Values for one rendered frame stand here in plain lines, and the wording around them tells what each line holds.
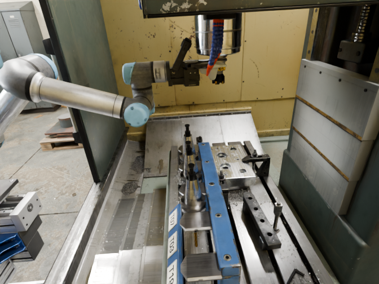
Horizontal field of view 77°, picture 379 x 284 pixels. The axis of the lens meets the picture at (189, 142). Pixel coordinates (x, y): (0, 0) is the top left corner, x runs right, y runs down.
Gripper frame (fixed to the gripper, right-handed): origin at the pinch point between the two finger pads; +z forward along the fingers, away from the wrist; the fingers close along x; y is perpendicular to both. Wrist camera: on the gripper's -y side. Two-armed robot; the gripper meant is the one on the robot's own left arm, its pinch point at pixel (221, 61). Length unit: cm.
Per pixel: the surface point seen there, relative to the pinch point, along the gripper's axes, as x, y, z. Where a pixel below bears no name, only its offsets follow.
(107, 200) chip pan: -22, 79, -64
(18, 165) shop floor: -181, 147, -236
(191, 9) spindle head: 32.4, -16.4, -11.7
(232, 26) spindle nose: 7.3, -11.5, 2.0
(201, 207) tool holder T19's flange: 47, 24, -12
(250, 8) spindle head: 32.1, -16.0, 0.6
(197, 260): 59, 25, -14
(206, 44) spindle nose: 6.3, -6.7, -6.2
